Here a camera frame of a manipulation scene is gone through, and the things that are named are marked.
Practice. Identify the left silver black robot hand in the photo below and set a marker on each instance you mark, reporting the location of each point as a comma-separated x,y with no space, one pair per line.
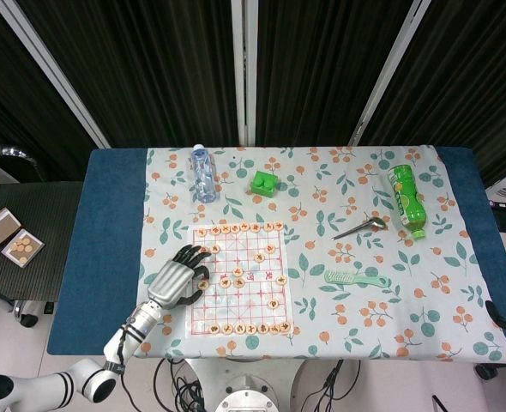
169,283

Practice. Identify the grey robot base column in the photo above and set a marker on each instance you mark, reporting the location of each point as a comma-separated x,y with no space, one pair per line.
246,397

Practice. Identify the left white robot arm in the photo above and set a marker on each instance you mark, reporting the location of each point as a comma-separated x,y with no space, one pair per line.
137,322

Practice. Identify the Chinese chess board sheet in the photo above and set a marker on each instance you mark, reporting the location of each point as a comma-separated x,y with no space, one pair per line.
244,300

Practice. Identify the cardboard chess piece box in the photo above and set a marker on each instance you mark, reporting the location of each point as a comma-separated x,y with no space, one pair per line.
32,251

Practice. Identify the black caster wheel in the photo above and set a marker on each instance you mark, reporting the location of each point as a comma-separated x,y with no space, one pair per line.
486,371

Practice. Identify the blue table cloth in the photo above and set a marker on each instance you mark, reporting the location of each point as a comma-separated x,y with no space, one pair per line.
107,240

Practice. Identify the clear plastic water bottle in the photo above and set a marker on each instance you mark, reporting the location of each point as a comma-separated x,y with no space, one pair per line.
203,180

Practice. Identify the green toy building block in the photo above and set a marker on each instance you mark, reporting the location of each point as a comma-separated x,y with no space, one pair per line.
263,184

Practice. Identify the floral patterned cloth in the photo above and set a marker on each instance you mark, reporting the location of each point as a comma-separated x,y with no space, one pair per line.
304,214

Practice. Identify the green soda bottle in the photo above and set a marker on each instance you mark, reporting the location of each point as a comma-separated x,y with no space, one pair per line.
405,197

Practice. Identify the light green hair brush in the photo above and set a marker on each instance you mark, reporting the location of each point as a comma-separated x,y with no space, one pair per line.
351,279

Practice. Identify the empty cardboard box lid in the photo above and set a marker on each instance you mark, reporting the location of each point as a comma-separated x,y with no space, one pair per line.
0,226

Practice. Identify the metal spoon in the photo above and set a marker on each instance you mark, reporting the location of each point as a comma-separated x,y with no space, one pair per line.
356,230

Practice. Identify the black pleated curtain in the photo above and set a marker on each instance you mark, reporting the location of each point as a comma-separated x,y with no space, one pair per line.
150,64

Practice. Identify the white frame post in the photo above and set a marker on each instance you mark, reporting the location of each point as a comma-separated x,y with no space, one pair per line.
390,68
244,73
51,73

